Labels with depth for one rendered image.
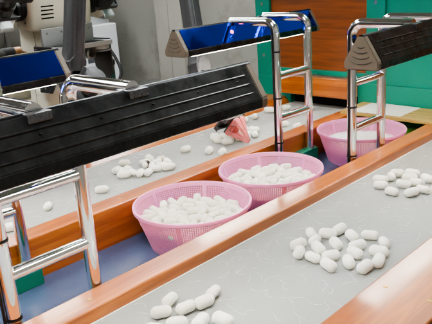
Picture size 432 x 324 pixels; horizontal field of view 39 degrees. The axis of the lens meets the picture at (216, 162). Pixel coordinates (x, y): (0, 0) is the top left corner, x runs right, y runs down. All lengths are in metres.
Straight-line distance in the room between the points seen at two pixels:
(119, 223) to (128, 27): 4.41
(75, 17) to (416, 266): 1.14
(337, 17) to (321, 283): 1.36
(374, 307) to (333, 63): 1.44
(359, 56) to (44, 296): 0.79
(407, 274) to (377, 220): 0.28
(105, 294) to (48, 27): 1.37
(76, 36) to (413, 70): 1.09
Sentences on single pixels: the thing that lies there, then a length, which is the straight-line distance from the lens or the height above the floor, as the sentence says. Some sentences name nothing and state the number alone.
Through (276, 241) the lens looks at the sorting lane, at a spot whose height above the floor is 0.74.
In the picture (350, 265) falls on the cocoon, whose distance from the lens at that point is 1.09.
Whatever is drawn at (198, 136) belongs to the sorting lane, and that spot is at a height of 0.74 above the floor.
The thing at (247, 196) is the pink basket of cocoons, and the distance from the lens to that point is 1.37.
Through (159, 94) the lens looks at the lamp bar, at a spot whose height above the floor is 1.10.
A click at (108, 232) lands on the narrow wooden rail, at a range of 1.39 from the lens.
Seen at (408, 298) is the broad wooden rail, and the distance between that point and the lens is 0.98.
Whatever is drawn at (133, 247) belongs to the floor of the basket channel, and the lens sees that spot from 1.38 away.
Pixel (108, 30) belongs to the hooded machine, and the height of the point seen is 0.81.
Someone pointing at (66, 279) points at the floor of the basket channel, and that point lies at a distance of 1.29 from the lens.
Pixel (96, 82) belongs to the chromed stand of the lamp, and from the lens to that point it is 0.88.
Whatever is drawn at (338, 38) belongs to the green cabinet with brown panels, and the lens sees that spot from 2.25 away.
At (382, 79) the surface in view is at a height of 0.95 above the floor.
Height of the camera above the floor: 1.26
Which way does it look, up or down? 18 degrees down
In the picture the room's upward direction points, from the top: 4 degrees counter-clockwise
